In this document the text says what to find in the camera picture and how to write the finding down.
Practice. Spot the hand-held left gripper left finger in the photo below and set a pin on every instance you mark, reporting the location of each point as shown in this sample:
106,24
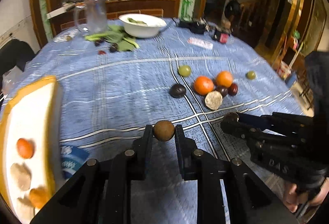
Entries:
147,141

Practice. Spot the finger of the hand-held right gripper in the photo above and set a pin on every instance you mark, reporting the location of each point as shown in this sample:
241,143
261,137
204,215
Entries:
250,117
236,129

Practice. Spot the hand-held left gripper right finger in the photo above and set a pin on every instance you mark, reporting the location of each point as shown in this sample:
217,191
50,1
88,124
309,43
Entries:
180,141

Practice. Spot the brown round fruit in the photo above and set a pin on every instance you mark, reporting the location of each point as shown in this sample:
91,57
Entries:
164,130

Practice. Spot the red jujube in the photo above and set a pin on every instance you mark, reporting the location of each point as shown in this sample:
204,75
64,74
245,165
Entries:
102,52
233,89

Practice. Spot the beige rough chunk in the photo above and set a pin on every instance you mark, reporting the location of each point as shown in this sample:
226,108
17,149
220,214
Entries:
213,100
20,176
25,208

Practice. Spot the dark plum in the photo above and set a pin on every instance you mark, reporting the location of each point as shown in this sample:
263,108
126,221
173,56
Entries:
222,90
177,90
113,47
98,42

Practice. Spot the green grape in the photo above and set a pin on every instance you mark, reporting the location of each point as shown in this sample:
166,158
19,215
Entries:
184,70
250,75

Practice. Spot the orange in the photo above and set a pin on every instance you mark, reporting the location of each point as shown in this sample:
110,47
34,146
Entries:
203,85
38,197
224,79
25,148

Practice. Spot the yellow rimmed white tray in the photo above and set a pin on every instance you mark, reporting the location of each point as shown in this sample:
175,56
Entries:
28,121

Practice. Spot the person's right hand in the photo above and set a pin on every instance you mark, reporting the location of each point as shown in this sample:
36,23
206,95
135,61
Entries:
291,199

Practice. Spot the red white box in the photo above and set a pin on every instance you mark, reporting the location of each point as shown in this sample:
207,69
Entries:
284,68

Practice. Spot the blue plaid tablecloth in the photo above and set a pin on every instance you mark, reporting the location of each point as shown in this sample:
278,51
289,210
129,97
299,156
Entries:
128,80

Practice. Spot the person's dark jacket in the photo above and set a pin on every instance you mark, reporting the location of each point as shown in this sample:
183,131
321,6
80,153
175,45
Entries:
318,80

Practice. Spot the small brown medicine bottle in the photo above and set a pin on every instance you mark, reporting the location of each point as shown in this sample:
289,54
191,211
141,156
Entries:
221,36

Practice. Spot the white pink packet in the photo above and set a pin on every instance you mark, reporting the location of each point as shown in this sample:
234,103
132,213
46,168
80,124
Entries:
200,42

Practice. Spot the wooden chair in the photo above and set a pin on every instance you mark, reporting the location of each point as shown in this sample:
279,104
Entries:
253,13

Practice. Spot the green leaf vegetable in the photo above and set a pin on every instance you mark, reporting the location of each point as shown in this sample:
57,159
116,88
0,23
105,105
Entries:
120,39

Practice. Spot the black power strip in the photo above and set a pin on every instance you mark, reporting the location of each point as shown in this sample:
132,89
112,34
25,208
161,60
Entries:
192,25

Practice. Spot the white bowl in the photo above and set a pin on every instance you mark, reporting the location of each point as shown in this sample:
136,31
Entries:
144,29

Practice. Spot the green vegetable pieces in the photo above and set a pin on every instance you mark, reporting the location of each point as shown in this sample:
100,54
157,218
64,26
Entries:
137,21

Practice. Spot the small olive fruit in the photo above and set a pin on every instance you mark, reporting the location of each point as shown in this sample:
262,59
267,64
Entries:
68,38

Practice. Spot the glass pitcher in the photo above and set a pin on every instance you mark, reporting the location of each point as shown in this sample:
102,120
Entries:
96,17

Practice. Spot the wooden glass cabinet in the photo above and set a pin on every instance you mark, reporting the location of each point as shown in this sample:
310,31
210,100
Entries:
144,5

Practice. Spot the white plastic bag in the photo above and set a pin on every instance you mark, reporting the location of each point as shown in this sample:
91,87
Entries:
11,79

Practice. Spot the white flat box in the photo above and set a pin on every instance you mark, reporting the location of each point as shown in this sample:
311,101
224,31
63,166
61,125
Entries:
60,11

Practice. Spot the black sofa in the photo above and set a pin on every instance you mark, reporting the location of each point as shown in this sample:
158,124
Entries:
12,54

